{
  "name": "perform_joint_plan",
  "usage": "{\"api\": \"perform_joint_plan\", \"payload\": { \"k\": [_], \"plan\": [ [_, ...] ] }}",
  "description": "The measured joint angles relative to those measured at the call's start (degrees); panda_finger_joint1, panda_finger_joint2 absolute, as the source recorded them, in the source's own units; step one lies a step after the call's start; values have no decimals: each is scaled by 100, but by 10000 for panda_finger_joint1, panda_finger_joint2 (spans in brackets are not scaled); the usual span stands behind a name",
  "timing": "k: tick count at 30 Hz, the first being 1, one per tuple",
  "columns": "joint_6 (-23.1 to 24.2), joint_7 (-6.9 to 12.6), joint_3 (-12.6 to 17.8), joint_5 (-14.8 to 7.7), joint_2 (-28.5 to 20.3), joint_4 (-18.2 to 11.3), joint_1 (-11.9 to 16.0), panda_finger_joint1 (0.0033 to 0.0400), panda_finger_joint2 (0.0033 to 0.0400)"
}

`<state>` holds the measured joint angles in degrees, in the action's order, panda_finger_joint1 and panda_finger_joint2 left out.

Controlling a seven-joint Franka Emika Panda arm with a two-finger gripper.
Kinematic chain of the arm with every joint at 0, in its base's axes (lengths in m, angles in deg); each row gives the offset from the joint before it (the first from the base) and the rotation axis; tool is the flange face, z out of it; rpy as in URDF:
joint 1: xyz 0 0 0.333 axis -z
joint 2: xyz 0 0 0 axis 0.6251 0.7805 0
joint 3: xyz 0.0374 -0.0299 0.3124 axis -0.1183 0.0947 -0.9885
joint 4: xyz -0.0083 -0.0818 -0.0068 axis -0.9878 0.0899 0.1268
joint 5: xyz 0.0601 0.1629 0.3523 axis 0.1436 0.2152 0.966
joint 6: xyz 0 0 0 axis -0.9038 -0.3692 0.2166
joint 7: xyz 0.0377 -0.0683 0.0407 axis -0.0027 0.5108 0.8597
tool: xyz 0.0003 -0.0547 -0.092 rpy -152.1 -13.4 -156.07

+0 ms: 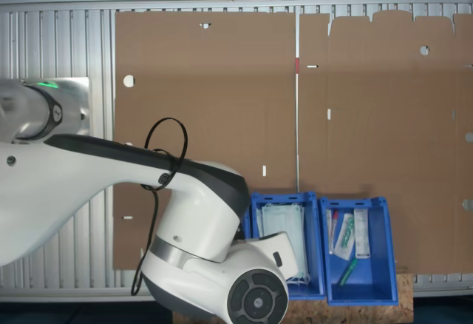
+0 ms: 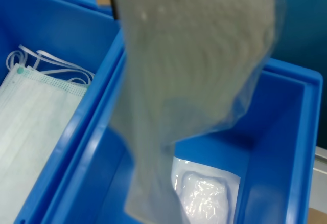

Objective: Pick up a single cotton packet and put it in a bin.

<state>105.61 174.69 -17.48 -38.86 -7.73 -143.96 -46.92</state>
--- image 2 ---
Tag blue bin holding cotton packet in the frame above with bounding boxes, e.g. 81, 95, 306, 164
43, 29, 324, 224

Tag blue bin holding masks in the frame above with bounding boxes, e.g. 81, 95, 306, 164
0, 0, 123, 224

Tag packed white face masks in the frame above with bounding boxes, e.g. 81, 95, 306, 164
0, 44, 96, 224

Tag brown cardboard sheet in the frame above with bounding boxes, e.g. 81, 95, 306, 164
307, 207, 327, 224

